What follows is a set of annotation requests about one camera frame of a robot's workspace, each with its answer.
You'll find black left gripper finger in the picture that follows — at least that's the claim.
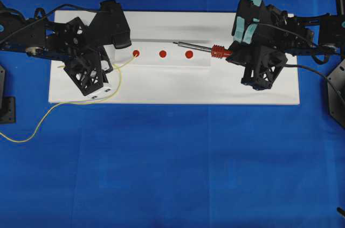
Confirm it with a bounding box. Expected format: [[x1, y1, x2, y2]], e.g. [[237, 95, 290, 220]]
[[63, 17, 87, 47], [64, 50, 113, 99]]

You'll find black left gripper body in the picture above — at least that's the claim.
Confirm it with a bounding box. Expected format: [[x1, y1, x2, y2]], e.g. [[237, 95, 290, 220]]
[[40, 20, 108, 73]]

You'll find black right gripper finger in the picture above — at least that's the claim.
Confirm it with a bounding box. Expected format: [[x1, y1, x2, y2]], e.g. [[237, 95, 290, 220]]
[[232, 0, 265, 44], [241, 46, 286, 91]]

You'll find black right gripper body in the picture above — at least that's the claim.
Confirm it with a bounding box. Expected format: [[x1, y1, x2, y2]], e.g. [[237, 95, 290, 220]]
[[263, 4, 319, 50]]

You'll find yellow solder wire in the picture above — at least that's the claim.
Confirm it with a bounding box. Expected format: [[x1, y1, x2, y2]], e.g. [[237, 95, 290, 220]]
[[0, 52, 139, 143]]

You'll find red handled soldering iron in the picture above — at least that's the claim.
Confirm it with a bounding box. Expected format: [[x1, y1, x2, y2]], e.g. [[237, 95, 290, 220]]
[[174, 42, 233, 58]]

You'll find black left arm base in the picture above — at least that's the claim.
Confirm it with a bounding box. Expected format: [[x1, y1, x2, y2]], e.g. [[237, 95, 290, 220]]
[[0, 63, 16, 125]]

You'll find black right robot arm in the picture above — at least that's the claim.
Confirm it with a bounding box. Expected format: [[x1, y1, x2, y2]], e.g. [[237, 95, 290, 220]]
[[227, 0, 344, 91]]

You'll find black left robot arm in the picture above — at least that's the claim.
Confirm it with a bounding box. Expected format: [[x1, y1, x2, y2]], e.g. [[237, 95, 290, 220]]
[[1, 0, 115, 100]]

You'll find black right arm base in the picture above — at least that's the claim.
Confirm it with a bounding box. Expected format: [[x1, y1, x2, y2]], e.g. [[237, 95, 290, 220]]
[[327, 60, 344, 128]]

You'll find small raised white plate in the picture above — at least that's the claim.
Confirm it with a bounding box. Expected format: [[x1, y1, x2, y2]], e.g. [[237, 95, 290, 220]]
[[105, 39, 211, 68]]

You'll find large white foam board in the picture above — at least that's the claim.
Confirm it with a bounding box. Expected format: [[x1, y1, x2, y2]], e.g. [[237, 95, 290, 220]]
[[48, 10, 301, 106]]

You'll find blue table cloth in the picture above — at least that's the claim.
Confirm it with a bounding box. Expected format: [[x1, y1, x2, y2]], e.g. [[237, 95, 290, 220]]
[[1, 0, 344, 227]]

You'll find black clip at edge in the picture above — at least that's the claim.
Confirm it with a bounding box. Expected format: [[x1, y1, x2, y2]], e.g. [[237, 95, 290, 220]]
[[336, 207, 345, 218]]

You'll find black soldering iron cord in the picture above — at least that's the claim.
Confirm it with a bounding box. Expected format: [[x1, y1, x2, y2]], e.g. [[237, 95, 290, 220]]
[[256, 22, 345, 96]]

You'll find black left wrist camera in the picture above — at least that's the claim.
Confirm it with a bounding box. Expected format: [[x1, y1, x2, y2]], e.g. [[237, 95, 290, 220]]
[[85, 0, 132, 49]]

